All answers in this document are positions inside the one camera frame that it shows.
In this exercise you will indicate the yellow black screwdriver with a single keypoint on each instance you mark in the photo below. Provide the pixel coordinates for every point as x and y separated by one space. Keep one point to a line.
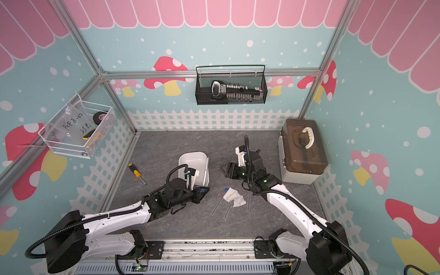
136 172

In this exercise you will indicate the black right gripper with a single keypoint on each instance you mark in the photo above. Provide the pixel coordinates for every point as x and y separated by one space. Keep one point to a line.
234 171

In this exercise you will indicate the clear labelled plastic bag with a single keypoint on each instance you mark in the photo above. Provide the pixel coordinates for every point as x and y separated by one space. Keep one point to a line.
73 125

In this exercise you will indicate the black socket tool set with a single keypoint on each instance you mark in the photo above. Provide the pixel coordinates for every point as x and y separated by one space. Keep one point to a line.
236 94

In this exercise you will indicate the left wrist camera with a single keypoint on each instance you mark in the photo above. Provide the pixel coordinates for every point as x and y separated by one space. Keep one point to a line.
191 176

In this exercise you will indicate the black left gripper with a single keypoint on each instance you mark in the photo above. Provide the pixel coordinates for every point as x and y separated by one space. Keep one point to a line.
200 194

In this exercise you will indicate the white wire wall basket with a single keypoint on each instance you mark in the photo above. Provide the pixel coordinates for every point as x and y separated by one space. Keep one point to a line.
93 143

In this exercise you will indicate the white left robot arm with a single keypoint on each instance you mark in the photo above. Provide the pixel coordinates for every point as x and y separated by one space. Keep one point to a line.
78 237

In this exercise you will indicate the white rectangular plastic tray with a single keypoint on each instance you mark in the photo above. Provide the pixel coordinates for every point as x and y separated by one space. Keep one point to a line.
198 169

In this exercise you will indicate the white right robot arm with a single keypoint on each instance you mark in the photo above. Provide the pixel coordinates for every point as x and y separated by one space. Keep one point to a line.
325 246

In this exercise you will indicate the brown lidded storage box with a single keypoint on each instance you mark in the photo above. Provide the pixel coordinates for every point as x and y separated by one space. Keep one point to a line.
302 155

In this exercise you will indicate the black wire mesh basket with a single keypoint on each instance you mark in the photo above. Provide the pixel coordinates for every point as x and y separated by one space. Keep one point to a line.
243 75

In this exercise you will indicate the black tape roll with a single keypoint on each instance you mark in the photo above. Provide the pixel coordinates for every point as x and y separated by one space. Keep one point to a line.
98 117

